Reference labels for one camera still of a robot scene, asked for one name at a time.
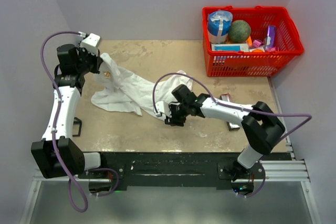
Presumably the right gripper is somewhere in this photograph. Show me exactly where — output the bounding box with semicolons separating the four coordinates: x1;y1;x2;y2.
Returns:
165;102;190;126

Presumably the white t-shirt garment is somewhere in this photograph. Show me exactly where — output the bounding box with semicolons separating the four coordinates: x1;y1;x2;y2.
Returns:
91;53;193;121

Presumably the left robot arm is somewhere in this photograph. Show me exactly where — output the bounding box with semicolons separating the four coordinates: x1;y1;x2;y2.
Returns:
31;42;109;178

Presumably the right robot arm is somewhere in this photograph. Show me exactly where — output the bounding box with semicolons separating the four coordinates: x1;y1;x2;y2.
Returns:
155;84;285;178

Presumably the blue white carton box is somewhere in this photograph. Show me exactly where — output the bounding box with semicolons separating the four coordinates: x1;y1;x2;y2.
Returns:
211;44;249;52

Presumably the red plastic basket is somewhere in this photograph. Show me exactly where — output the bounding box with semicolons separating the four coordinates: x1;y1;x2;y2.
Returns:
202;6;304;77

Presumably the blue white wrapped roll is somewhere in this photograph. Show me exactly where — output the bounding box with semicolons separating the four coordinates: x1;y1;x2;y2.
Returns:
207;10;233;44

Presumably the green round melon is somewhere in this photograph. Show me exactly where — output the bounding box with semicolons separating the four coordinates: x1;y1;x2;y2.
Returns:
228;20;251;44

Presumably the pink small container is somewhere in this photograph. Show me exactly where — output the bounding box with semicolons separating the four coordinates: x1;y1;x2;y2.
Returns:
252;39;264;48

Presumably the purple snack packet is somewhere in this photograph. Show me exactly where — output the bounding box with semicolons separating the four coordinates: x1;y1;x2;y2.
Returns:
264;25;276;49

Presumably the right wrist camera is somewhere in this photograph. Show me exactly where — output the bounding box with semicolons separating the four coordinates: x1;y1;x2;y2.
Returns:
154;101;172;118

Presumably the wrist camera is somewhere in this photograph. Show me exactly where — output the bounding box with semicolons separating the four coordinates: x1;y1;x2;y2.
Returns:
79;33;101;54
154;101;172;118

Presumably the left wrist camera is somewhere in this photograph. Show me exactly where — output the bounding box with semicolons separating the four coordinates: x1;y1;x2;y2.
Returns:
79;33;101;54

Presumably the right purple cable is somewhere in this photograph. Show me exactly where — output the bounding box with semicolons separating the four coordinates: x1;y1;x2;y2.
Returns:
152;72;312;145

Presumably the purple cable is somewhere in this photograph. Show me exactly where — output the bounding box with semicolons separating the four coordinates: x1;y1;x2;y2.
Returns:
40;31;120;213
152;72;312;145

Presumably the black square frame stand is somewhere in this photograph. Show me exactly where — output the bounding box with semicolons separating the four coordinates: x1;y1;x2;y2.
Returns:
72;117;82;137

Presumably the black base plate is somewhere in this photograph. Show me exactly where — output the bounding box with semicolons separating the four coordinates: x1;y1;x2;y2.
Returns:
78;152;265;191

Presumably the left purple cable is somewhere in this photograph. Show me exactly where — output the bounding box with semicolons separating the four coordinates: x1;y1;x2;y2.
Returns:
40;31;120;213

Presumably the aluminium rail frame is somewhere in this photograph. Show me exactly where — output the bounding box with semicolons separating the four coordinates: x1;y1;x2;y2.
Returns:
18;77;322;224

